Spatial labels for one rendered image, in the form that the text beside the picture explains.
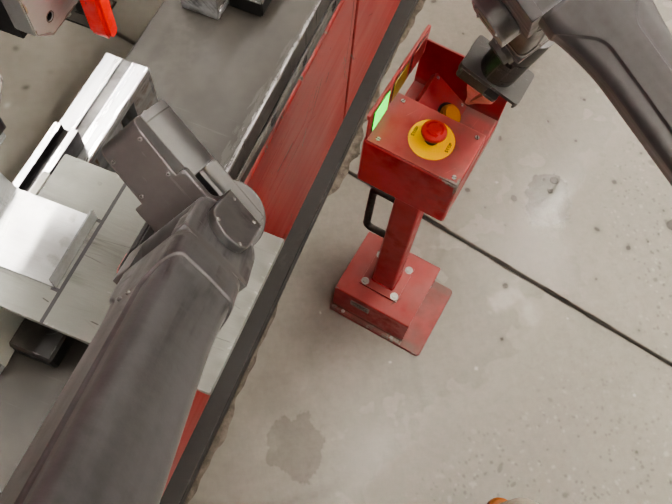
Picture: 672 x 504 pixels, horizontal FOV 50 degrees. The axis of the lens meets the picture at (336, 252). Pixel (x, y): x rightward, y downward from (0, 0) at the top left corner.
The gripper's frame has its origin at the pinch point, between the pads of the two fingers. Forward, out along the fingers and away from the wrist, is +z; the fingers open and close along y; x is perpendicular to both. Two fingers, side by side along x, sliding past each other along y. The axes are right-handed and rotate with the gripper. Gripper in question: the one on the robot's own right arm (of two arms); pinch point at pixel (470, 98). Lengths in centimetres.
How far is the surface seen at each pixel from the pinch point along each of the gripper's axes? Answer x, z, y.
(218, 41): 18.2, -0.4, 35.1
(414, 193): 15.4, 7.4, -1.4
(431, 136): 11.5, -2.4, 2.3
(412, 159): 14.7, 0.7, 2.5
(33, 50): -8, 108, 100
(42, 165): 51, -12, 38
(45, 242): 58, -14, 32
